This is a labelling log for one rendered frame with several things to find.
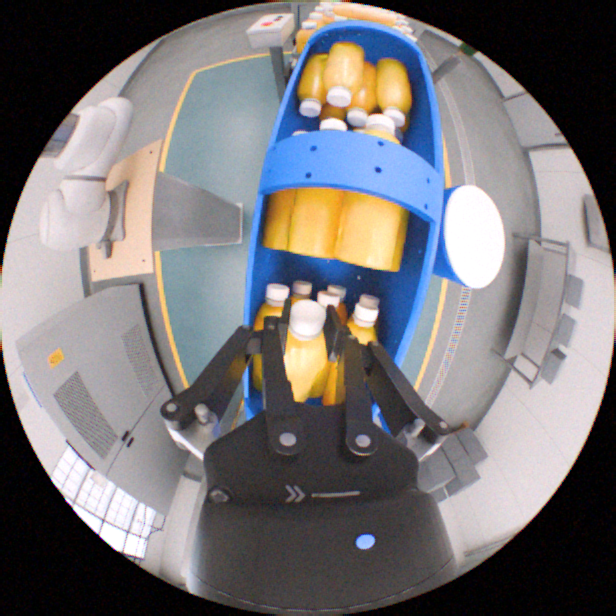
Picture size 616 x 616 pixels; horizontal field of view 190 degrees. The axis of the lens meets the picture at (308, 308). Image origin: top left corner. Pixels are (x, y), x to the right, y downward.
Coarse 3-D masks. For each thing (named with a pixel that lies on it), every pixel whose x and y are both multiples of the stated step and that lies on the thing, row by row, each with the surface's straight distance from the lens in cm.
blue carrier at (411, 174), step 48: (384, 48) 58; (288, 96) 37; (432, 96) 38; (288, 144) 24; (336, 144) 21; (384, 144) 22; (432, 144) 42; (384, 192) 20; (432, 192) 25; (432, 240) 25; (384, 288) 43; (384, 336) 43
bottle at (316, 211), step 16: (304, 192) 26; (320, 192) 26; (336, 192) 26; (304, 208) 26; (320, 208) 25; (336, 208) 26; (304, 224) 25; (320, 224) 25; (336, 224) 26; (288, 240) 27; (304, 240) 25; (320, 240) 25; (320, 256) 25
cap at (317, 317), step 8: (296, 304) 22; (304, 304) 22; (312, 304) 22; (296, 312) 21; (304, 312) 21; (312, 312) 22; (320, 312) 22; (296, 320) 20; (304, 320) 20; (312, 320) 21; (320, 320) 21; (296, 328) 21; (304, 328) 21; (312, 328) 21; (320, 328) 22
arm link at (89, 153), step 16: (80, 112) 59; (96, 112) 56; (112, 112) 58; (128, 112) 61; (64, 128) 53; (80, 128) 53; (96, 128) 54; (112, 128) 57; (128, 128) 62; (48, 144) 52; (64, 144) 54; (80, 144) 53; (96, 144) 55; (112, 144) 58; (64, 160) 55; (80, 160) 55; (96, 160) 56; (112, 160) 60; (64, 176) 61; (80, 176) 56; (96, 176) 57
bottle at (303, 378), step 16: (288, 336) 23; (304, 336) 22; (320, 336) 24; (288, 352) 23; (304, 352) 23; (320, 352) 24; (288, 368) 25; (304, 368) 24; (320, 368) 27; (304, 384) 29; (304, 400) 37
